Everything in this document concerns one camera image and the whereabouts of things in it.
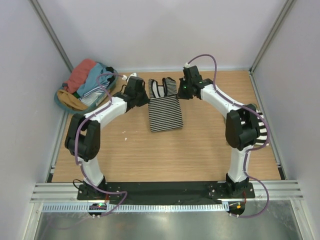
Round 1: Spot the thin striped black tank top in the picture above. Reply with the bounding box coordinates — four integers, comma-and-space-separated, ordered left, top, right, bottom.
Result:
148, 77, 184, 133

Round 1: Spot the light blue garment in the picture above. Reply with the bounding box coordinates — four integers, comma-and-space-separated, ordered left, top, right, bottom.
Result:
76, 62, 115, 98

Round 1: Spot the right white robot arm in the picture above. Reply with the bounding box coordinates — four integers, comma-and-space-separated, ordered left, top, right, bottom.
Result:
177, 64, 260, 198

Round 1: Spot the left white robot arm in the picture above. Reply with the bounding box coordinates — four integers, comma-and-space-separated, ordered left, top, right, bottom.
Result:
64, 73, 150, 200

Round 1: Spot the wide striped folded tank top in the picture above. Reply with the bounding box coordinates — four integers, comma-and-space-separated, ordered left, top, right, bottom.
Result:
254, 109, 267, 146

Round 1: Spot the white striped garment in basket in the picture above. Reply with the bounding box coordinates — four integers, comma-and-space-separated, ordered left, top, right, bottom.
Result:
80, 84, 109, 107

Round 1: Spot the coral red garment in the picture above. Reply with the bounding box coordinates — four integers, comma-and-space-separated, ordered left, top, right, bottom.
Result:
62, 58, 97, 94

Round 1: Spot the mustard brown garment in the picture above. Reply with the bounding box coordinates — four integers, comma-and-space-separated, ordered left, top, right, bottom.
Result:
56, 89, 88, 111

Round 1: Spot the teal laundry basket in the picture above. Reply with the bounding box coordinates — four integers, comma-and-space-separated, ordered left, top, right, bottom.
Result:
54, 59, 119, 114

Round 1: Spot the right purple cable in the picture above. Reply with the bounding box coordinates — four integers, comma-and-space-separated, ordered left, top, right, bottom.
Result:
186, 54, 271, 218

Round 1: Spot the purple cable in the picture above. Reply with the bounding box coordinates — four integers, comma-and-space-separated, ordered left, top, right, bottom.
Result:
74, 73, 128, 217
186, 54, 271, 218

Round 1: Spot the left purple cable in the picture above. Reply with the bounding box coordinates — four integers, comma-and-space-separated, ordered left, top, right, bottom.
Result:
74, 73, 128, 217

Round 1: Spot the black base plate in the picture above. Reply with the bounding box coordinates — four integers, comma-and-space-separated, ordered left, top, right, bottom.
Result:
76, 181, 256, 201

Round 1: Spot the slotted white cable duct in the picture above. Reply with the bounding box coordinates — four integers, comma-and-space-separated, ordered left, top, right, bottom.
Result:
42, 202, 229, 213

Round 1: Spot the aluminium frame rail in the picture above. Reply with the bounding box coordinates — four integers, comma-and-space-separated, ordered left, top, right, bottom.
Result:
31, 180, 303, 205

